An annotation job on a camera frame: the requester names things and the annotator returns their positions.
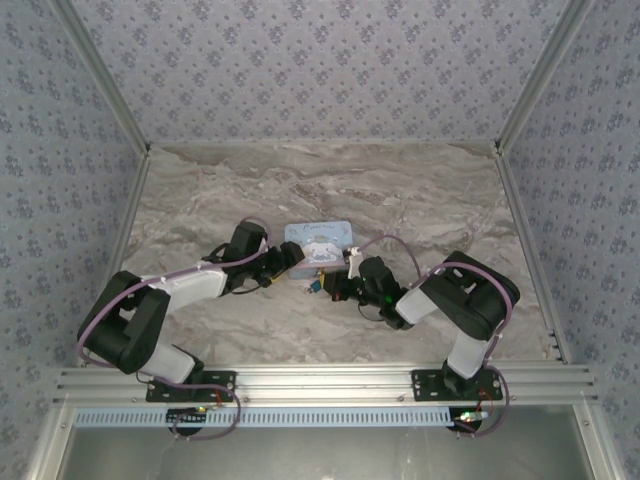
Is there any blue cartoon tin box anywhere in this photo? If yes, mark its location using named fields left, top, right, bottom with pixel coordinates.
left=283, top=218, right=358, bottom=280

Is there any right controller circuit board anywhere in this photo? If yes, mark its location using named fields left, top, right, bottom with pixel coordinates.
left=449, top=408, right=490, bottom=432

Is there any controller circuit board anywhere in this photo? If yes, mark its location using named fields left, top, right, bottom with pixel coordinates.
left=166, top=407, right=207, bottom=427
left=449, top=408, right=490, bottom=432

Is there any grey metal lower panel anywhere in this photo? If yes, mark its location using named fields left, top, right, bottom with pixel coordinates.
left=64, top=405, right=596, bottom=480

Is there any left controller circuit board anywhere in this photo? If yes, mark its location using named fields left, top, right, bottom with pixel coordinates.
left=166, top=407, right=207, bottom=427

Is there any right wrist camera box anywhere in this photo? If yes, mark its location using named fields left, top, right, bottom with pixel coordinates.
left=345, top=246, right=363, bottom=281

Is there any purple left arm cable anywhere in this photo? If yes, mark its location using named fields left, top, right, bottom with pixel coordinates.
left=77, top=216, right=274, bottom=372

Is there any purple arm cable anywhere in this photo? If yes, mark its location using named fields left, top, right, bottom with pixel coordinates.
left=77, top=216, right=274, bottom=372
left=352, top=233, right=516, bottom=372

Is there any aluminium front mounting rail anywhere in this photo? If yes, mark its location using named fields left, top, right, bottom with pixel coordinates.
left=53, top=364, right=600, bottom=405

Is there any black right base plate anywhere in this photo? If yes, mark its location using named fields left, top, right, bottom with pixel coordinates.
left=410, top=368, right=504, bottom=404

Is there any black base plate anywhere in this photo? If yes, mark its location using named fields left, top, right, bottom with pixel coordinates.
left=145, top=370, right=238, bottom=404
left=410, top=368, right=504, bottom=404

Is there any aluminium table back rail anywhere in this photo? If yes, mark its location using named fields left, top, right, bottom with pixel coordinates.
left=148, top=140, right=501, bottom=149

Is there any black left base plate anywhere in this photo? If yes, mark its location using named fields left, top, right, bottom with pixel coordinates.
left=145, top=370, right=238, bottom=404

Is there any white slotted cable duct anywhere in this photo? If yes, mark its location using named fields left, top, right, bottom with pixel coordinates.
left=73, top=406, right=466, bottom=430

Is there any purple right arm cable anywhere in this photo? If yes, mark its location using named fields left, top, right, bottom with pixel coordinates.
left=352, top=233, right=516, bottom=372

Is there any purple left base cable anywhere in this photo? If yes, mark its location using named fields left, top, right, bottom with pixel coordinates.
left=149, top=379, right=243, bottom=443

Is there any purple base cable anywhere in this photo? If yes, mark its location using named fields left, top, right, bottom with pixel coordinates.
left=149, top=379, right=243, bottom=443
left=456, top=367, right=511, bottom=441

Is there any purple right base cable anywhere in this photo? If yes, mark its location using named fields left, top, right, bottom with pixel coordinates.
left=456, top=367, right=511, bottom=441

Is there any aluminium frame post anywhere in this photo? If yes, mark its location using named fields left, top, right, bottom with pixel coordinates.
left=572, top=402, right=624, bottom=480
left=49, top=0, right=152, bottom=154
left=493, top=0, right=599, bottom=154
left=24, top=403, right=76, bottom=480

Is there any aluminium lower frame post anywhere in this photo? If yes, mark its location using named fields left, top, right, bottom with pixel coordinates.
left=572, top=402, right=624, bottom=480
left=24, top=403, right=76, bottom=480

